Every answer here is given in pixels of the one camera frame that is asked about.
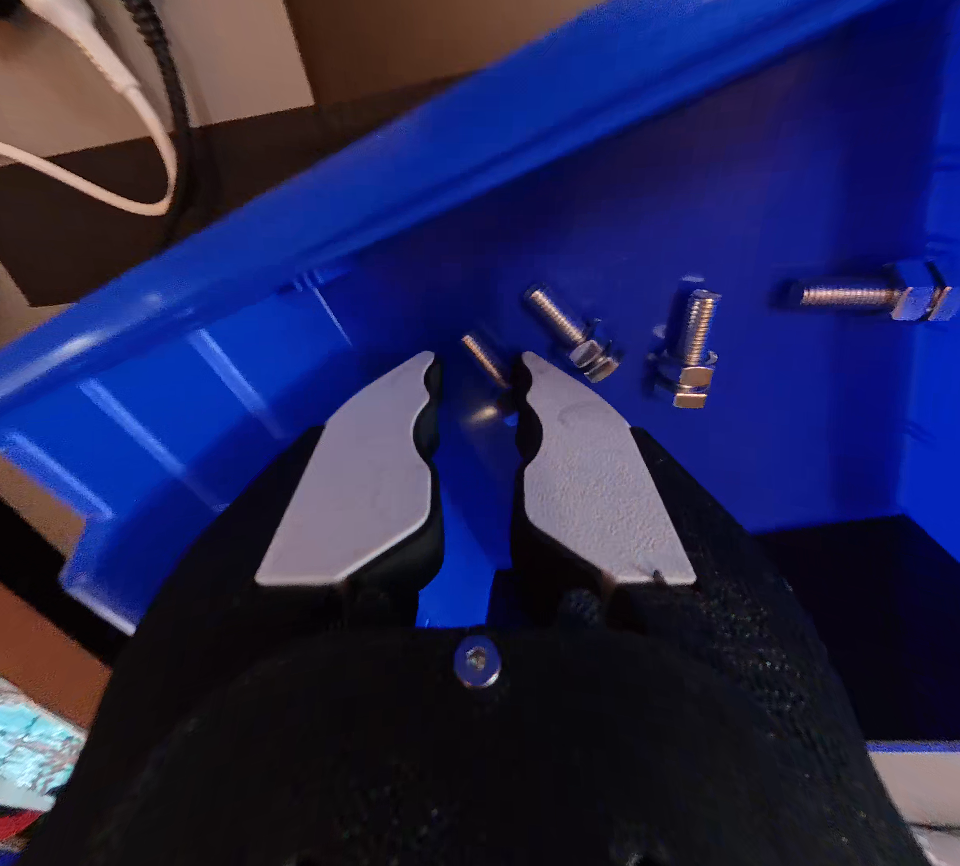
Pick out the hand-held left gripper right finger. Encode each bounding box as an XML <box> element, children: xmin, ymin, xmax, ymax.
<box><xmin>510</xmin><ymin>350</ymin><xmax>699</xmax><ymax>608</ymax></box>

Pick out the blue plastic bin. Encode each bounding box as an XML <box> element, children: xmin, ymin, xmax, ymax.
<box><xmin>0</xmin><ymin>0</ymin><xmax>960</xmax><ymax>755</ymax></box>

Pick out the steel hex bolt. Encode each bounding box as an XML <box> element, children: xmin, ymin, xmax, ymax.
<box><xmin>459</xmin><ymin>332</ymin><xmax>520</xmax><ymax>432</ymax></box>
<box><xmin>669</xmin><ymin>288</ymin><xmax>723</xmax><ymax>411</ymax></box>
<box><xmin>522</xmin><ymin>284</ymin><xmax>625</xmax><ymax>385</ymax></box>
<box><xmin>787</xmin><ymin>277</ymin><xmax>959</xmax><ymax>325</ymax></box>

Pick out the black braided cable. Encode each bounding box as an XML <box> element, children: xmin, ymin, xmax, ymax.
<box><xmin>56</xmin><ymin>0</ymin><xmax>219</xmax><ymax>237</ymax></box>

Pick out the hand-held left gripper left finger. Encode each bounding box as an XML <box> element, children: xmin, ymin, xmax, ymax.
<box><xmin>255</xmin><ymin>350</ymin><xmax>445</xmax><ymax>608</ymax></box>

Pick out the printed colour leaflet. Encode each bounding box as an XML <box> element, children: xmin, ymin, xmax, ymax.
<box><xmin>0</xmin><ymin>682</ymin><xmax>87</xmax><ymax>815</ymax></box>

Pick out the black bin divider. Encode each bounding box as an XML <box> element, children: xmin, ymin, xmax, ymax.
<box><xmin>753</xmin><ymin>515</ymin><xmax>960</xmax><ymax>741</ymax></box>

